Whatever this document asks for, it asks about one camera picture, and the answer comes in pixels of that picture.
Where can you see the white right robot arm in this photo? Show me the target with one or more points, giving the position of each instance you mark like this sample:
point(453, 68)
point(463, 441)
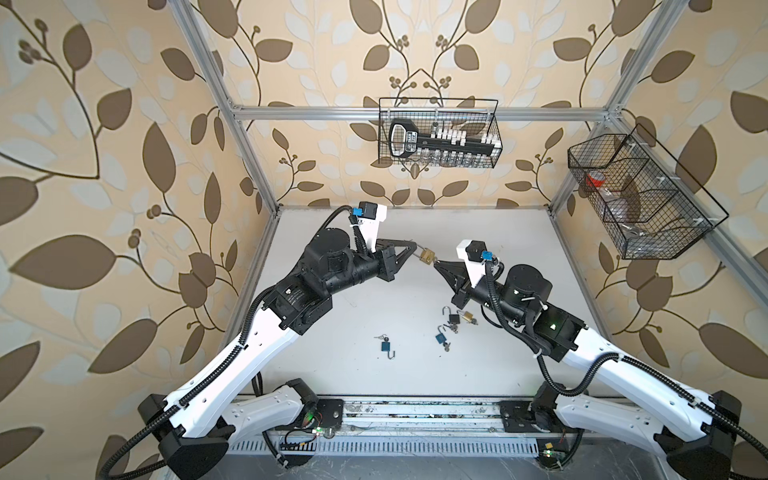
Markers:
point(593, 385)

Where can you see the brass padlock with key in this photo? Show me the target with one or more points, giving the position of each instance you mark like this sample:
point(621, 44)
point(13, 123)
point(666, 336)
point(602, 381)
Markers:
point(426, 255)

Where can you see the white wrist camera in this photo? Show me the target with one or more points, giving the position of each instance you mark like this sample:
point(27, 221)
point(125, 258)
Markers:
point(369, 216)
point(476, 257)

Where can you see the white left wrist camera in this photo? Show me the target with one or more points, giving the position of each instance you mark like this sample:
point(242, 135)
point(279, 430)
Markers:
point(369, 216)

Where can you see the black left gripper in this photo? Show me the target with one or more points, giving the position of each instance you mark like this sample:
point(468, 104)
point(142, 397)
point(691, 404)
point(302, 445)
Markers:
point(388, 260)

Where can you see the red capped clear bottle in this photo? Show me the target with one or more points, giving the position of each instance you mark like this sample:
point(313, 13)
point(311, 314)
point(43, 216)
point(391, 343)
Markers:
point(597, 183)

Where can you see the blue padlock with keys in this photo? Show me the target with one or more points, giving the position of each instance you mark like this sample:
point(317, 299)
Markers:
point(442, 339)
point(385, 346)

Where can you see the aluminium frame profile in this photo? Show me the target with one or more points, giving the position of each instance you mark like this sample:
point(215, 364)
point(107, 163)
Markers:
point(302, 80)

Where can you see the blue padlock with keys right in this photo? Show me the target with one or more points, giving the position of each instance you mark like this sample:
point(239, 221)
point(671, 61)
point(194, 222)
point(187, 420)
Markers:
point(442, 339)

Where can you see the blue padlock with keys left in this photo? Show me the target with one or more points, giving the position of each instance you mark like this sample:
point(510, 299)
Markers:
point(385, 346)

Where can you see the black wire basket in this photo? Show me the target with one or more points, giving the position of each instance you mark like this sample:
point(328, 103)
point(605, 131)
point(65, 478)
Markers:
point(475, 116)
point(670, 209)

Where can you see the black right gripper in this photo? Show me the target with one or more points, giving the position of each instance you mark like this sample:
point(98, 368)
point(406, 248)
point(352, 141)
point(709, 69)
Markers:
point(452, 268)

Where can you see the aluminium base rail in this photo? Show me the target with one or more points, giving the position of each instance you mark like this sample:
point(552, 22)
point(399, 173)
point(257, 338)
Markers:
point(416, 426)

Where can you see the small brass padlock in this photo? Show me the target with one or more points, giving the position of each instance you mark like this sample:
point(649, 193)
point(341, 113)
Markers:
point(468, 317)

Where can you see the black wire basket right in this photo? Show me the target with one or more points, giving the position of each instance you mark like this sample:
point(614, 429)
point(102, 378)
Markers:
point(670, 209)

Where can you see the black wire basket rear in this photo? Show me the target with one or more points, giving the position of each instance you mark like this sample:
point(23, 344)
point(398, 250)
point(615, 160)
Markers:
point(475, 116)

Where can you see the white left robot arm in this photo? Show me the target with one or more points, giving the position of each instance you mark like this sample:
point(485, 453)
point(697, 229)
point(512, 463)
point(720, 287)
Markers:
point(196, 424)

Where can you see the black padlock with keys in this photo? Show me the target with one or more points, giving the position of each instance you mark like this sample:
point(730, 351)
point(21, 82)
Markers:
point(451, 319)

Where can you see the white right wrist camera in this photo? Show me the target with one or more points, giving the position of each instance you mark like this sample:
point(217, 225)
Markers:
point(476, 257)

